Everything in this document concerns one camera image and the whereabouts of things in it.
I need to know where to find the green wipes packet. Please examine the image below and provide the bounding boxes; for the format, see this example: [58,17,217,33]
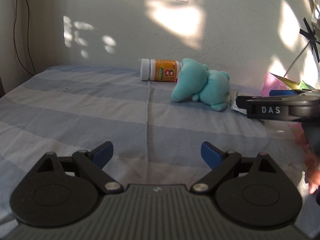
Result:
[298,80,316,91]

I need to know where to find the striped bed sheet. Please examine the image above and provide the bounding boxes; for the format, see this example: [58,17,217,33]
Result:
[0,64,320,240]

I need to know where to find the orange vitamin bottle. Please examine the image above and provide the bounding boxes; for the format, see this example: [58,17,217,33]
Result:
[141,58,182,83]

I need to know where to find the beige power cable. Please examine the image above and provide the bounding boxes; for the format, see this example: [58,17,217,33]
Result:
[283,43,312,78]

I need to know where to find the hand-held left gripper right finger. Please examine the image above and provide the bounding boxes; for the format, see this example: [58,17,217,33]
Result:
[190,142,283,195]

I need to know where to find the teal plush toy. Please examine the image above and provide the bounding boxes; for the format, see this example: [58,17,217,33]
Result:
[171,58,232,112]

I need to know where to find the silver foil packet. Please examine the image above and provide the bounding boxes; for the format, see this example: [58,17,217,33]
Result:
[230,91,248,113]

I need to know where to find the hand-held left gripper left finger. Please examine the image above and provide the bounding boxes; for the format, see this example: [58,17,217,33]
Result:
[32,141,123,195]

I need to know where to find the thin black wall cable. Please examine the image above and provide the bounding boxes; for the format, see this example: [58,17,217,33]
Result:
[13,0,35,77]

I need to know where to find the person's right hand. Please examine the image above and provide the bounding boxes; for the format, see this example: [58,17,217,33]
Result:
[295,130,320,195]

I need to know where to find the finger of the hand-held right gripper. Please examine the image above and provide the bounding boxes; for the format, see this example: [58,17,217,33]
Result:
[236,96,248,110]
[269,89,320,98]

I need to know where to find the black tape cross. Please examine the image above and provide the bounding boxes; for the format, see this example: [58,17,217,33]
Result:
[299,17,320,63]

